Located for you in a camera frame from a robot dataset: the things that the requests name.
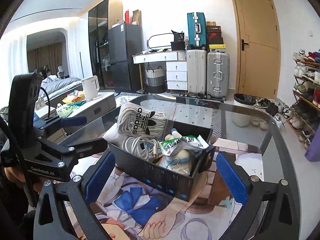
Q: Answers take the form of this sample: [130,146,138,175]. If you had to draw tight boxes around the adidas socks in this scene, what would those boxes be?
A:
[117,102,167,138]

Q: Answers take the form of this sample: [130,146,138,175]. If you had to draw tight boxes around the white charging cable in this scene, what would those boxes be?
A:
[121,135,162,162]

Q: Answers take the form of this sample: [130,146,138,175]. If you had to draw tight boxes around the green medicine pouch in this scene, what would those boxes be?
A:
[160,135,209,156]

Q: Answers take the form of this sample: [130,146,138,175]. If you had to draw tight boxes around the white rope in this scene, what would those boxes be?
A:
[158,147,201,176]

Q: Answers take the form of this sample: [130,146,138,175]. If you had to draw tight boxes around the white foam block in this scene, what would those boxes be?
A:
[103,127,121,147]

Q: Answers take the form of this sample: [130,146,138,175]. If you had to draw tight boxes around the white blue plush toy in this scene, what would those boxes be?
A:
[164,128,182,141]

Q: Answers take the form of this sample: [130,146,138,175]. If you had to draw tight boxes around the person's left hand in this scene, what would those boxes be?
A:
[4,167,47,194]

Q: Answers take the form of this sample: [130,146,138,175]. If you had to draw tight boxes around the grey side cabinet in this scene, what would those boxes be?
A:
[35,91,117,136]

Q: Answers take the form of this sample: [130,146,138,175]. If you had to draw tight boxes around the white electric kettle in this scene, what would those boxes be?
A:
[81,75,100,101]

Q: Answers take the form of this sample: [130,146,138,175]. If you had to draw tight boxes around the anime printed desk mat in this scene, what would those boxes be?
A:
[64,137,266,240]

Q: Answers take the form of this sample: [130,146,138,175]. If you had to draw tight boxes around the purple bag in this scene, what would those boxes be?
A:
[305,128,320,162]

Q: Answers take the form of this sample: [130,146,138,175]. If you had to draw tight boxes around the black storage box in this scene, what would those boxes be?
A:
[109,122,215,201]

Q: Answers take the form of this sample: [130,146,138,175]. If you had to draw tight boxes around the white trash bin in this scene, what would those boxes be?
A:
[232,93,258,127]

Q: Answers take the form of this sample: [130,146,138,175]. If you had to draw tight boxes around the wooden shoe rack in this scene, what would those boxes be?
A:
[289,49,319,148]

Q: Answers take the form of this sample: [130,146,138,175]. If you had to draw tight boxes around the black refrigerator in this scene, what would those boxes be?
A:
[108,23,143,92]

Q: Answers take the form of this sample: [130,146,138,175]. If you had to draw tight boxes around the woven laundry basket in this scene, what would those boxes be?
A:
[146,66,166,94]

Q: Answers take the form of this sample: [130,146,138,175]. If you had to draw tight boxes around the black glass wardrobe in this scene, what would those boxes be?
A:
[88,0,123,89]

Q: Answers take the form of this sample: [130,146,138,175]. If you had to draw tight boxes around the white dresser with drawers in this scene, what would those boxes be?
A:
[133,50,188,92]

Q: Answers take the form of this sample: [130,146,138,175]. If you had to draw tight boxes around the oval vanity mirror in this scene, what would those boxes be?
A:
[146,33,174,50]

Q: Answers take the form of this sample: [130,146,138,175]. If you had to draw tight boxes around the black tote bag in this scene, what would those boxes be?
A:
[170,30,185,51]

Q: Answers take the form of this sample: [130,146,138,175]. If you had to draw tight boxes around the white suitcase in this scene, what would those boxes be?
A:
[186,49,207,94]

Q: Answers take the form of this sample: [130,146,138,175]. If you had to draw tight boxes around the silver suitcase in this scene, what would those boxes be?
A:
[206,52,230,100]

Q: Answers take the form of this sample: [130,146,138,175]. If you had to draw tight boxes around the teal suitcase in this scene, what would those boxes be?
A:
[187,12,207,50]

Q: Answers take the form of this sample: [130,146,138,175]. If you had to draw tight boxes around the stack of shoe boxes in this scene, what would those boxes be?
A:
[206,22,226,52]

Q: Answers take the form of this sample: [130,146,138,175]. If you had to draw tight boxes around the wooden door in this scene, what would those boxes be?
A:
[233,0,281,99]

